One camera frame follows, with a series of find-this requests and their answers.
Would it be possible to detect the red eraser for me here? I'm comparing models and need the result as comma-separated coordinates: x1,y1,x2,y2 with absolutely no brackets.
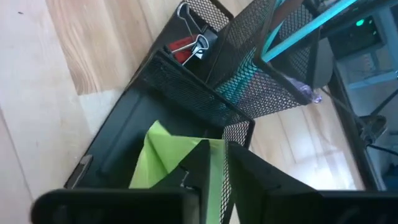
169,34,200,65

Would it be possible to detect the black mesh desk organizer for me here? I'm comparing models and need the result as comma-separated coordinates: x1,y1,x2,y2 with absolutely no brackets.
63,0,335,224

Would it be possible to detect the purple pen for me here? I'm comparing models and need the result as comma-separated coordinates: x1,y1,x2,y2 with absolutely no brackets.
285,76,323,104

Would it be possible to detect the black binder clip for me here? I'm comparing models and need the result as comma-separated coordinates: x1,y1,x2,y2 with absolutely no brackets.
170,34,210,66
176,1,218,47

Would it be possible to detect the teal pen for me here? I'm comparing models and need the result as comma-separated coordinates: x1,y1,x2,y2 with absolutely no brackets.
261,0,358,63
216,0,285,102

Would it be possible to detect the green paper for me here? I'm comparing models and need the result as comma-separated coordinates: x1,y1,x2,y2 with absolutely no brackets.
129,119,226,224

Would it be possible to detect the black aluminium rig frame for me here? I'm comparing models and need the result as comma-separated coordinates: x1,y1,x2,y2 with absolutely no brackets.
320,77,398,191

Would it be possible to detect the black computer with green lights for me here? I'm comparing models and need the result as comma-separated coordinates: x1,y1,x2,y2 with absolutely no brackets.
329,15,383,60

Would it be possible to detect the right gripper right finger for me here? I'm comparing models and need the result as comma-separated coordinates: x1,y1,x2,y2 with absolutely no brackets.
228,141,398,224

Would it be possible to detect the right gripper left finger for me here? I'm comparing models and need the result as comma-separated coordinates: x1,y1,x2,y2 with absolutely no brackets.
30,139,212,224

